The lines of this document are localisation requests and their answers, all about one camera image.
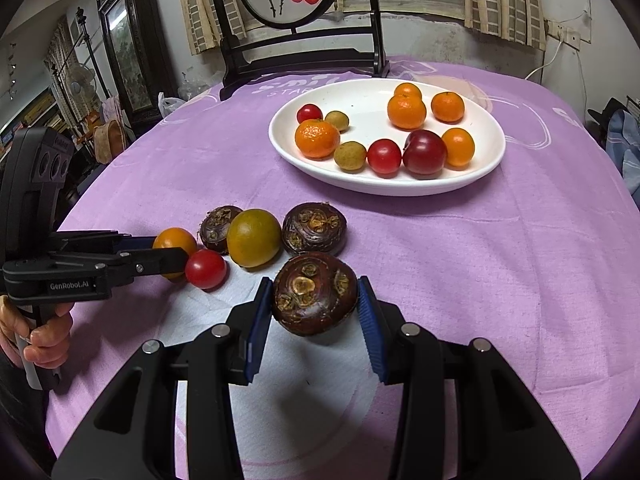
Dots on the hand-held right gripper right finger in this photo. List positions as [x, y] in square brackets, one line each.
[371, 332]

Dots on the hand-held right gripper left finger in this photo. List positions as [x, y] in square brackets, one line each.
[259, 332]

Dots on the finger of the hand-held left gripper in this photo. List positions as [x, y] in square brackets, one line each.
[160, 261]
[140, 243]

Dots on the smooth small orange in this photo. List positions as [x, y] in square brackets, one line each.
[175, 237]
[407, 90]
[459, 147]

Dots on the red cherry tomato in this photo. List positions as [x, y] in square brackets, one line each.
[309, 112]
[384, 156]
[205, 269]

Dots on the dark brown water chestnut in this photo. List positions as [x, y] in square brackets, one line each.
[219, 227]
[314, 292]
[313, 227]

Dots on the yellowish longan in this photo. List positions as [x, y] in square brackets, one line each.
[350, 156]
[338, 120]

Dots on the dark red plum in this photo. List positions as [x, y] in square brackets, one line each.
[424, 152]

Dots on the large bumpy mandarin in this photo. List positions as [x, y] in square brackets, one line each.
[317, 138]

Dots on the white oval plate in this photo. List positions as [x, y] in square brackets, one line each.
[365, 110]

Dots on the orange mandarin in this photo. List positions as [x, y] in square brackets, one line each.
[406, 112]
[447, 106]

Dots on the person's left hand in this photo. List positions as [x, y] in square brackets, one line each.
[50, 342]

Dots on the brown cushion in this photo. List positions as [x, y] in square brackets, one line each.
[107, 142]

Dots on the greenish yellow orange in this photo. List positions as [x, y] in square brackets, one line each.
[253, 237]

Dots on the purple tablecloth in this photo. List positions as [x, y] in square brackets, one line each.
[475, 270]

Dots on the standing fan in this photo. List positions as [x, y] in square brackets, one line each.
[81, 82]

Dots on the white plastic bag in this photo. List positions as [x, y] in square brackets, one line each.
[171, 106]

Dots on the dark coat stand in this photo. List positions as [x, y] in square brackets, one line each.
[87, 45]

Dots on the dark wooden framed panel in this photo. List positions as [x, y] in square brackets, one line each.
[127, 55]

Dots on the beige checked curtain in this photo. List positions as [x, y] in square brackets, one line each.
[205, 10]
[505, 0]

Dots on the blue cloth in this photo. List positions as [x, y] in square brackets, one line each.
[625, 145]

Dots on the white wall socket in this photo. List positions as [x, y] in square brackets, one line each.
[570, 36]

